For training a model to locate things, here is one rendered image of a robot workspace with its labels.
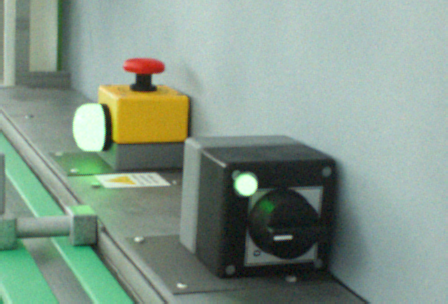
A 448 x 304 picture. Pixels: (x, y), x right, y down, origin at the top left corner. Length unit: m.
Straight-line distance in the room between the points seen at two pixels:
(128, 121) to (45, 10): 0.50
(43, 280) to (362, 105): 0.25
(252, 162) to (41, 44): 0.78
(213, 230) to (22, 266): 0.15
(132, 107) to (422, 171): 0.38
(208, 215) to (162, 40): 0.38
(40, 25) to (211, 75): 0.54
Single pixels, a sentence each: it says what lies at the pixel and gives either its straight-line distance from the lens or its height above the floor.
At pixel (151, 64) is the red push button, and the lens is 0.92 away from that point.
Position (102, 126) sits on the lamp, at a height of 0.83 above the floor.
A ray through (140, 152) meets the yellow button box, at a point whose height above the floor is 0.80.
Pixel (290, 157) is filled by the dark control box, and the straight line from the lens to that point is 0.66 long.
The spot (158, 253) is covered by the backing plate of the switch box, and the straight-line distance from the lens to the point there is 0.69.
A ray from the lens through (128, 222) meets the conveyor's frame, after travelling 0.77.
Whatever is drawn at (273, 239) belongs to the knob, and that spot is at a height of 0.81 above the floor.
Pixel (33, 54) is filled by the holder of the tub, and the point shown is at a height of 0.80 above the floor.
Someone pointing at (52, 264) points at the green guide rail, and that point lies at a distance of 0.73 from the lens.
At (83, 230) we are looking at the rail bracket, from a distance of 0.76.
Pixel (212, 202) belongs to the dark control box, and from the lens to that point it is 0.65.
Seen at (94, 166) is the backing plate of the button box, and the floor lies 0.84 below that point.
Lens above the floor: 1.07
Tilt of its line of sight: 19 degrees down
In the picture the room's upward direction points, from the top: 92 degrees counter-clockwise
